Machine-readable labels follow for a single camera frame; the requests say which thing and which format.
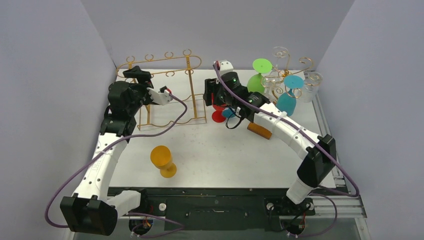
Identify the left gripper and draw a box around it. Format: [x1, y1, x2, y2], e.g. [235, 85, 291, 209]
[123, 67, 159, 116]

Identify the blue plastic goblet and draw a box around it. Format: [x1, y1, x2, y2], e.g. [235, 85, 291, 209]
[276, 75, 304, 117]
[221, 107, 236, 119]

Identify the red plastic goblet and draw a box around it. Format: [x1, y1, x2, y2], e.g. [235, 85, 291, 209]
[211, 104, 227, 123]

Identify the green plastic goblet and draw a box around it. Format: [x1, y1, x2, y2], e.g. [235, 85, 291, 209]
[247, 58, 273, 93]

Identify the tall gold wire glass rack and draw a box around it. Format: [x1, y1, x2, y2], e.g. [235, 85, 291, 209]
[115, 49, 207, 132]

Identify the gold hook rack wooden base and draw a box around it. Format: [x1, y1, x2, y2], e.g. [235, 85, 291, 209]
[246, 46, 322, 141]

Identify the small clear front wine glass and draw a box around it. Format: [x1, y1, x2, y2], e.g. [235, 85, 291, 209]
[271, 46, 291, 78]

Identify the clear patterned wine glass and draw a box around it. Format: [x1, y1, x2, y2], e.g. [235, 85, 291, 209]
[299, 71, 324, 103]

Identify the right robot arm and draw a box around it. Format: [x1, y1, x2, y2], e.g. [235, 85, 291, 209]
[203, 71, 337, 214]

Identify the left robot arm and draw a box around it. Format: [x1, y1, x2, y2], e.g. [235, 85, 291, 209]
[60, 66, 154, 236]

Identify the orange plastic goblet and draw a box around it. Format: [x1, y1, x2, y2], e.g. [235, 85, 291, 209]
[150, 145, 177, 178]

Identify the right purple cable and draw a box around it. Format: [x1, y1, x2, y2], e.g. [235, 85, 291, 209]
[212, 61, 361, 239]

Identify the purple cable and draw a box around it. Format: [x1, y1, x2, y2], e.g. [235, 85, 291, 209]
[44, 92, 189, 239]
[212, 61, 361, 239]

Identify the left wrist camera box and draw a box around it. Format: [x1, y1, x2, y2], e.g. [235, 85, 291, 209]
[147, 85, 173, 106]

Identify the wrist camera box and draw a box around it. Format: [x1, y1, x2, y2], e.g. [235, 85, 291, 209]
[147, 85, 173, 106]
[213, 59, 234, 73]

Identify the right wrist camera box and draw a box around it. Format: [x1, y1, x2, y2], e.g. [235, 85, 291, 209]
[213, 59, 234, 73]

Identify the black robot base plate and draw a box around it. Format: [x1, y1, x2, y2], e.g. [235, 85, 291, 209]
[116, 187, 316, 232]

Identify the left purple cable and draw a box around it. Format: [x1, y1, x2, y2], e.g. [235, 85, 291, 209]
[44, 92, 189, 239]

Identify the aluminium table frame rail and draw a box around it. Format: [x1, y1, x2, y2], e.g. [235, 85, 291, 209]
[304, 70, 368, 218]

